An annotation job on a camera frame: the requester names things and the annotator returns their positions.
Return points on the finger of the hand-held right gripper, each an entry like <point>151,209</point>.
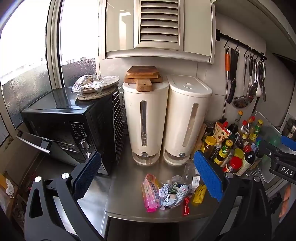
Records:
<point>288,141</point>
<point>270,149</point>

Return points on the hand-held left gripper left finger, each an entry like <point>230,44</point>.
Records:
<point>87,176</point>

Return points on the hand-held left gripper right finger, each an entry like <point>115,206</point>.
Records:
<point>208,178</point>

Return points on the white paper label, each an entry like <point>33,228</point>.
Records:
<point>195,181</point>

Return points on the yellow foam fruit net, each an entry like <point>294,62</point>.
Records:
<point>198,195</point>

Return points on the clear plastic bag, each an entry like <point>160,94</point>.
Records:
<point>190,170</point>

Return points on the clear plastic film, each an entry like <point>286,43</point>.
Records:
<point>177,179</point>

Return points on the green and white wrapper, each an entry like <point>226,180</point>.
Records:
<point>179,194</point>

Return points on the red wrapper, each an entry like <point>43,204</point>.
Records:
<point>186,206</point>

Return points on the silver wrapper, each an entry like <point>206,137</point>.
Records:
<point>164,192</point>

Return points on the pink snack wrapper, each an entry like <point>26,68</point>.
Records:
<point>150,194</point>

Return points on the person's right hand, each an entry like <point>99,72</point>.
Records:
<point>286,197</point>

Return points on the stainless steel pot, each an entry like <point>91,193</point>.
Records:
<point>290,127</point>

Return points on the black bottle with red cap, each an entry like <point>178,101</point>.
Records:
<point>246,160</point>

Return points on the group of condiment bottles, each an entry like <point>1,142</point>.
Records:
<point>251,129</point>

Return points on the spice grinder with metal cap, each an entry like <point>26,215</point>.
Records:
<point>227,158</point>

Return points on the jar with red lid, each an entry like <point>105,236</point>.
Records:
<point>234,163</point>

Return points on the small jar with yellow lid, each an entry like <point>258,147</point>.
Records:
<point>239,153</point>

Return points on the amber jar with yellow lid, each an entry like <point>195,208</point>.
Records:
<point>208,143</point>

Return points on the sauce pouch with red cap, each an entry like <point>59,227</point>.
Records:
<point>220,132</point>

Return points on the jar with black lid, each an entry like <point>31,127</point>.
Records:
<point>209,128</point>

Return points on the perforated metal skimmer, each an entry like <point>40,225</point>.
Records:
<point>240,102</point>

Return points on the metal spatula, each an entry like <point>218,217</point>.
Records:
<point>263,90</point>

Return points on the metal ladle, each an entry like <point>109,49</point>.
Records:
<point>252,87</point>

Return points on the white rice dispenser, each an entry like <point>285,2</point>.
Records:
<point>134,115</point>
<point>180,104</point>

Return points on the black countertop oven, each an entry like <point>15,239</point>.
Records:
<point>69,102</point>

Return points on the round woven trivet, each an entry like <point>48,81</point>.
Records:
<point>101,94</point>

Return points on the plastic-wrapped food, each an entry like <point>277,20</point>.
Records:
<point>84,84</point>

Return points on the beige plate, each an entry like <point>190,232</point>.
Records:
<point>108,81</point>

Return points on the thick wooden cutting board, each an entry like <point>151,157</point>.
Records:
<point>157,78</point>

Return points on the octagonal wooden cutting board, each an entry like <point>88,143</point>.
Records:
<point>142,69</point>

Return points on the window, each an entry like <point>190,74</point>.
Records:
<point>25,51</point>

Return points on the louvered vent panel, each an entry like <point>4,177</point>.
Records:
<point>159,20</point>

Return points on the black wall utensil rail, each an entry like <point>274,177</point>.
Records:
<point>240,45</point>

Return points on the cream wall cabinet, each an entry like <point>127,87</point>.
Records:
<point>120,25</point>

